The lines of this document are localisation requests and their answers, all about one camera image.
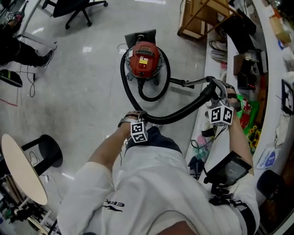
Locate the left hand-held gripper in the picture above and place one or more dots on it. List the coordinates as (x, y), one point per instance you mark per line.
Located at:
(139, 133)

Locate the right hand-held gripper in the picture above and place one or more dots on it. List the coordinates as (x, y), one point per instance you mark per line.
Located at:
(220, 115)

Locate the person's right forearm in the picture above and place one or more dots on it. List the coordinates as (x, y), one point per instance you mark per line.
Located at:
(241, 147)

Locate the person's left forearm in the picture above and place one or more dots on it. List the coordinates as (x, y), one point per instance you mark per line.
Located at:
(108, 149)

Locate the red vacuum cleaner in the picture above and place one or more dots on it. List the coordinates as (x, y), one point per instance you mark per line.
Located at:
(143, 59)

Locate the person's right hand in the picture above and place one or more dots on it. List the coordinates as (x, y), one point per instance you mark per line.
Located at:
(233, 96)

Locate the person's left hand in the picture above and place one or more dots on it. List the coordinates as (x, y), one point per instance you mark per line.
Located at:
(131, 117)

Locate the person's dark trousers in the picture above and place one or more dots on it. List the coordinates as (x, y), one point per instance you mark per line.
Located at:
(158, 138)

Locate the black box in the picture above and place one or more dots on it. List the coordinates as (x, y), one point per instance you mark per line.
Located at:
(245, 82)

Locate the brown box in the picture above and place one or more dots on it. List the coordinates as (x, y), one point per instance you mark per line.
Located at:
(241, 64)

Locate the white slipper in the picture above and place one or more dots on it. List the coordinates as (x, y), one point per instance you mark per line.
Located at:
(219, 57)
(218, 46)

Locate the green red snack packet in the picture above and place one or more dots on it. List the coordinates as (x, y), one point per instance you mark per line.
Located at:
(247, 114)

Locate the white metal shelving unit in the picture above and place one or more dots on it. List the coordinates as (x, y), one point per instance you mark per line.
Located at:
(272, 96)

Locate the person's white shirt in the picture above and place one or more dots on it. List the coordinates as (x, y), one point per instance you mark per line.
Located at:
(149, 183)

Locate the pink cloth bundle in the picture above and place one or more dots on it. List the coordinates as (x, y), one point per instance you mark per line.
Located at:
(202, 140)

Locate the yellow artificial sunflowers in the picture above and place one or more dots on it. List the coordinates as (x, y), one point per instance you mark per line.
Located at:
(253, 136)

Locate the black bag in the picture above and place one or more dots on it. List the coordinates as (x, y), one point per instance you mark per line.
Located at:
(239, 29)

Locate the teal plastic bag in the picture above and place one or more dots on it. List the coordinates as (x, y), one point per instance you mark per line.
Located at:
(199, 153)

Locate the dark blue cloth bundle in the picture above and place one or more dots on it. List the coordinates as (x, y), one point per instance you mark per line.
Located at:
(196, 167)

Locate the wooden shelf cart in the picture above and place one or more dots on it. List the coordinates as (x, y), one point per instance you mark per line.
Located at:
(195, 13)

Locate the blue white packet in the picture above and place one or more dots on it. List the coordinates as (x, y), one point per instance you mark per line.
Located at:
(267, 158)

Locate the beige cardboard box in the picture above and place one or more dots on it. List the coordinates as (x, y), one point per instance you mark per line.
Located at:
(279, 28)

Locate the black chest-mounted screen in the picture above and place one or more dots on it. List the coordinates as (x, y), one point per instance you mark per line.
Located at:
(229, 172)

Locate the black round stool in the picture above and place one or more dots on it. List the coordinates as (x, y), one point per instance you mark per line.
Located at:
(50, 151)

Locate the grey metal plate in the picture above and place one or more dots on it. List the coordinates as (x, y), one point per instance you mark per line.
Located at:
(147, 35)

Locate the round beige table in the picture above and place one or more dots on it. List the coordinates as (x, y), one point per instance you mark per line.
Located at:
(25, 169)

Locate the black green board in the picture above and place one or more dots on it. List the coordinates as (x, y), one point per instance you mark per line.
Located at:
(11, 79)

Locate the black mesh office chair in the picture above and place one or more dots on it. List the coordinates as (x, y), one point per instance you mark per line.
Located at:
(73, 7)

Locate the white desk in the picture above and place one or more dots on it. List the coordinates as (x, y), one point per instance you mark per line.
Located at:
(31, 16)

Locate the black picture frame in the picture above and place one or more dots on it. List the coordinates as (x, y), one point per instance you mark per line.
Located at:
(288, 96)

